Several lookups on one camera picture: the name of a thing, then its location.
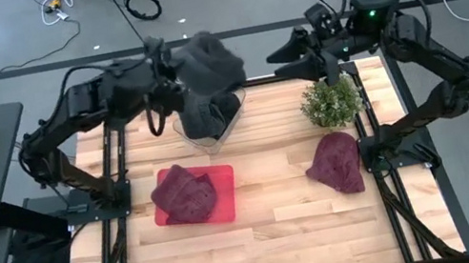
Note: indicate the small green potted plant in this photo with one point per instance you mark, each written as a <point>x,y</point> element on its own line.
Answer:
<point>331,102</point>

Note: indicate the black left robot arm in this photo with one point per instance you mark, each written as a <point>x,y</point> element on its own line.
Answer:
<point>88,96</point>

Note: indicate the black brimmed cap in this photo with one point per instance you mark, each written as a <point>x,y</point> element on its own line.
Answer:
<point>226,104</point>

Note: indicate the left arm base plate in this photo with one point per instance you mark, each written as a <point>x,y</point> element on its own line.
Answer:
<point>85,216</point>

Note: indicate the clear plastic bin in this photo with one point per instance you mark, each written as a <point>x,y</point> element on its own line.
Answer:
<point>213,145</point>

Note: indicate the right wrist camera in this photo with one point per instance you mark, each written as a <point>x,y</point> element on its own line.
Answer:
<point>319,17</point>

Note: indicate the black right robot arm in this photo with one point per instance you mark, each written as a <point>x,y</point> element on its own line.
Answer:
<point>423,50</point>

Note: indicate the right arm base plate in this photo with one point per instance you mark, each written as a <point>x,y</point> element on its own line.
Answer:
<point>369,151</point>

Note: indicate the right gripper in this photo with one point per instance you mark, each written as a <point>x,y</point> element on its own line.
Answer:
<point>331,49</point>

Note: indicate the black knit beanie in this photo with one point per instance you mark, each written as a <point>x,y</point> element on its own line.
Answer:
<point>208,63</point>

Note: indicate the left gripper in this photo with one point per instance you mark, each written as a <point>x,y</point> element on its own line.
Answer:
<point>171,87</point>

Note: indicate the red translucent plastic bin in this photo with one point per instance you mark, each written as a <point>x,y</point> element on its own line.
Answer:
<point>225,191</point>

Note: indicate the maroon knit beanie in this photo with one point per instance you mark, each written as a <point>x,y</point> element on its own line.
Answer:
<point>336,162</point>
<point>182,194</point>

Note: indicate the black bag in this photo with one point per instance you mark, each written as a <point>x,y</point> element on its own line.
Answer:
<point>36,258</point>

